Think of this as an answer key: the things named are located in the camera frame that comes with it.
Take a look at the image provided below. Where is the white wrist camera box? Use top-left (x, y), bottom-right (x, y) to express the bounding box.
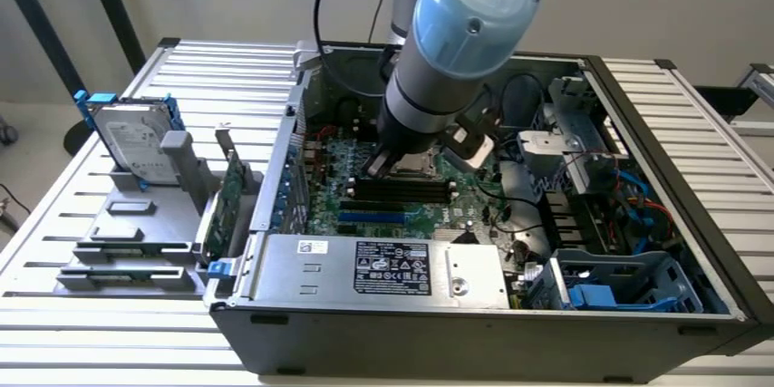
top-left (445, 111), bottom-right (501, 171)

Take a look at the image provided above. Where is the black RAM slot bank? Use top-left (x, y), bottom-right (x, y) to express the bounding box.
top-left (353, 177), bottom-right (457, 205)

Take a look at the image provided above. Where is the silver metal drive cage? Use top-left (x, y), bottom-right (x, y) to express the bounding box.
top-left (517, 74), bottom-right (632, 195)

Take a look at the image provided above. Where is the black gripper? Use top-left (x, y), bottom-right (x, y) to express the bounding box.
top-left (364, 120), bottom-right (450, 179)

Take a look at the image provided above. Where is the green graphics card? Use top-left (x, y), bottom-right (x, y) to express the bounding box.
top-left (194, 121), bottom-right (257, 272)

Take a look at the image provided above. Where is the black stand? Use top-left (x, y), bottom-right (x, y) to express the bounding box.
top-left (0, 0), bottom-right (149, 158)

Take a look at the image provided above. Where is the green motherboard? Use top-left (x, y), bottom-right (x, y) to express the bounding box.
top-left (301, 131), bottom-right (529, 244)

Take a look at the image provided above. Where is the silver CPU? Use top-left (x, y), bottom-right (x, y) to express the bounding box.
top-left (396, 154), bottom-right (441, 173)

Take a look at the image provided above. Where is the blue case latch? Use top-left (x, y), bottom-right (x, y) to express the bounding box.
top-left (207, 257), bottom-right (235, 280)

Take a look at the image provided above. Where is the blue plastic disk bay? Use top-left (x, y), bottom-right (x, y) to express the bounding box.
top-left (530, 247), bottom-right (707, 314)

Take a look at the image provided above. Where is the grey parts rack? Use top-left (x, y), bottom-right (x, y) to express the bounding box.
top-left (54, 130), bottom-right (269, 301)

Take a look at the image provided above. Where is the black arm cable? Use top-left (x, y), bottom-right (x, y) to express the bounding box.
top-left (310, 0), bottom-right (390, 99)

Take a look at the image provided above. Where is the blue expansion slot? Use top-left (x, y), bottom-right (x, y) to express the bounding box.
top-left (337, 209), bottom-right (408, 226)

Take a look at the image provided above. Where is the red wire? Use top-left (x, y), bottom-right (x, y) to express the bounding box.
top-left (641, 199), bottom-right (679, 247)

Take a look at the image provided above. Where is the black fan shroud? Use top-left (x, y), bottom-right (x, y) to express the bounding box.
top-left (536, 190), bottom-right (613, 253)

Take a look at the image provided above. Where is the silver power supply with label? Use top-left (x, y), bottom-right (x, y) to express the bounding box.
top-left (249, 233), bottom-right (510, 312)

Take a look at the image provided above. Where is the blue data wire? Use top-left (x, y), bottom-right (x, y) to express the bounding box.
top-left (610, 168), bottom-right (667, 256)

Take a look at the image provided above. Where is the black expansion slot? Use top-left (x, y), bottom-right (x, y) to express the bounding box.
top-left (337, 198), bottom-right (408, 215)

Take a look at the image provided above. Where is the metal CPU socket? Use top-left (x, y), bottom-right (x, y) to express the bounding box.
top-left (386, 150), bottom-right (450, 180)

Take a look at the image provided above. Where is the black open PC case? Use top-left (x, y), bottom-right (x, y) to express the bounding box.
top-left (202, 40), bottom-right (774, 377)

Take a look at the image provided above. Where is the silver hard disk blue bracket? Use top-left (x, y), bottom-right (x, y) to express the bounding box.
top-left (73, 91), bottom-right (187, 192)

